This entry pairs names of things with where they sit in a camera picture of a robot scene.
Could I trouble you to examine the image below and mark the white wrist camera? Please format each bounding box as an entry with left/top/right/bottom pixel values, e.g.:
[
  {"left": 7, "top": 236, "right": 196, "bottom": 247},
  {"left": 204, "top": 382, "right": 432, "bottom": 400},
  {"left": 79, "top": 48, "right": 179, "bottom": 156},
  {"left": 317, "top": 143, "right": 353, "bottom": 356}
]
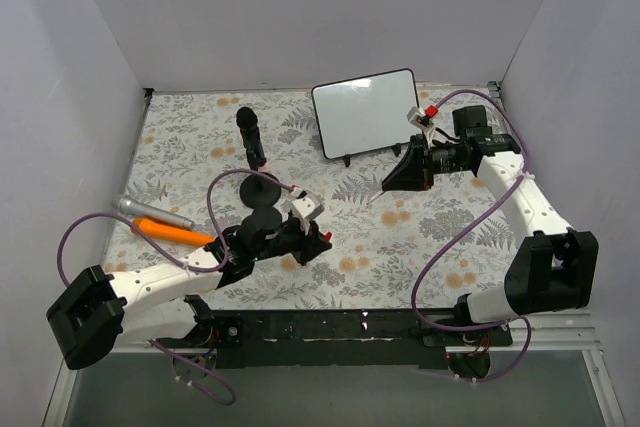
[
  {"left": 290, "top": 191, "right": 324, "bottom": 221},
  {"left": 407, "top": 105, "right": 439, "bottom": 136}
]

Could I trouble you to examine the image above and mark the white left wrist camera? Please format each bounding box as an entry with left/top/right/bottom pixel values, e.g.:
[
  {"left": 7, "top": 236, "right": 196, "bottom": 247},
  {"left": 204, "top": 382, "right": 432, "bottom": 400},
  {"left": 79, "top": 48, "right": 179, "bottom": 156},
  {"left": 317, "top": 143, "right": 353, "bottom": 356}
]
[{"left": 290, "top": 191, "right": 324, "bottom": 221}]

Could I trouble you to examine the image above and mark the black whiteboard easel stand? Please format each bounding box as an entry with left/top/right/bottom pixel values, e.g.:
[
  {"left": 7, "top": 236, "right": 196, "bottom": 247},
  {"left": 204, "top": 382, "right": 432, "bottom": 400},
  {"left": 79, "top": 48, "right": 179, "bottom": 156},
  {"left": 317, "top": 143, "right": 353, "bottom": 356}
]
[{"left": 341, "top": 143, "right": 403, "bottom": 168}]

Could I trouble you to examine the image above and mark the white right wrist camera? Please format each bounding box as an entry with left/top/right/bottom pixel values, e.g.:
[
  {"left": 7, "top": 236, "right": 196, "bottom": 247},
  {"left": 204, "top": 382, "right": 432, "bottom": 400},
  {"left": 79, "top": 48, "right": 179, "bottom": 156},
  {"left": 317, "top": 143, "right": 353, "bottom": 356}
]
[{"left": 407, "top": 105, "right": 439, "bottom": 136}]

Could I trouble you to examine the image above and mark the white marker pen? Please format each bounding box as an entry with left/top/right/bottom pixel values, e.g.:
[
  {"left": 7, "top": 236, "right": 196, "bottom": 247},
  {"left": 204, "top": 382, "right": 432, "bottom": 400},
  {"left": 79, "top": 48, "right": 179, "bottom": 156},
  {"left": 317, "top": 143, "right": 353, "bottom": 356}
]
[{"left": 367, "top": 190, "right": 385, "bottom": 205}]

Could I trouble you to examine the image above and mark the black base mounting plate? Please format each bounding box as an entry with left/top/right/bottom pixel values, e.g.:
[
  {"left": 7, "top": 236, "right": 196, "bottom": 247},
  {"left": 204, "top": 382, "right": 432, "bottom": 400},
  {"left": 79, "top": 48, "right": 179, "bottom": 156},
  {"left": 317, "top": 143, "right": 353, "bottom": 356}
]
[{"left": 159, "top": 309, "right": 512, "bottom": 370}]

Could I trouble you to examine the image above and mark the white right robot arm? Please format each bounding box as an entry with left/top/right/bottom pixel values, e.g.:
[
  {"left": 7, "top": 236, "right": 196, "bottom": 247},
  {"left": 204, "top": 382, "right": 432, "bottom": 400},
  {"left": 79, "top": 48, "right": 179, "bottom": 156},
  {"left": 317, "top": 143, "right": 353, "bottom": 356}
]
[{"left": 381, "top": 105, "right": 599, "bottom": 345}]

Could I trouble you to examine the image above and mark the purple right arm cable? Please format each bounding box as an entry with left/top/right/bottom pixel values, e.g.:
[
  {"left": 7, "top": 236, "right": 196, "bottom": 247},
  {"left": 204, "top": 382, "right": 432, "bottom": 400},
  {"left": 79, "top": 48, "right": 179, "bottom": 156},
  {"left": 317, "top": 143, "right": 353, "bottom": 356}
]
[{"left": 411, "top": 89, "right": 533, "bottom": 383}]

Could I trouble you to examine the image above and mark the floral patterned table mat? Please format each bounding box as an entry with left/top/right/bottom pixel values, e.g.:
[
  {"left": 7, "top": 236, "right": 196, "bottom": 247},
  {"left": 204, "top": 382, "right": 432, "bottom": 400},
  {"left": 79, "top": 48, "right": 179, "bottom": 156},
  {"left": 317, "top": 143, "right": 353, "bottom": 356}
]
[{"left": 126, "top": 91, "right": 518, "bottom": 309}]

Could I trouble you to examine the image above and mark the black round microphone stand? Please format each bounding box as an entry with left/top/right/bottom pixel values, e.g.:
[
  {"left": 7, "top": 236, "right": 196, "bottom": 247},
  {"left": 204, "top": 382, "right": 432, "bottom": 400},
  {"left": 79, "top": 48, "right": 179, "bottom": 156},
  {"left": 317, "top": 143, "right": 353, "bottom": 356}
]
[{"left": 239, "top": 150, "right": 281, "bottom": 209}]

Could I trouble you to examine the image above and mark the black framed whiteboard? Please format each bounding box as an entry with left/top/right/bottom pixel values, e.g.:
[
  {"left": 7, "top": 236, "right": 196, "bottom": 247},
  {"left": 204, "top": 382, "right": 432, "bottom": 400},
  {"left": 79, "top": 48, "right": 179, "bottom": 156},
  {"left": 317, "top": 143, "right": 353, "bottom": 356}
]
[{"left": 311, "top": 68, "right": 419, "bottom": 160}]

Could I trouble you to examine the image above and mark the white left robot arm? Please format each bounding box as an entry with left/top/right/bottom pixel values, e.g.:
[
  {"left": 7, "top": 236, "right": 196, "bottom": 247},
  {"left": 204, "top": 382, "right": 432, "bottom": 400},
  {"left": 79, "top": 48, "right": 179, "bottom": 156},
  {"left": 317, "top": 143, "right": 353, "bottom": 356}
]
[{"left": 46, "top": 197, "right": 332, "bottom": 370}]

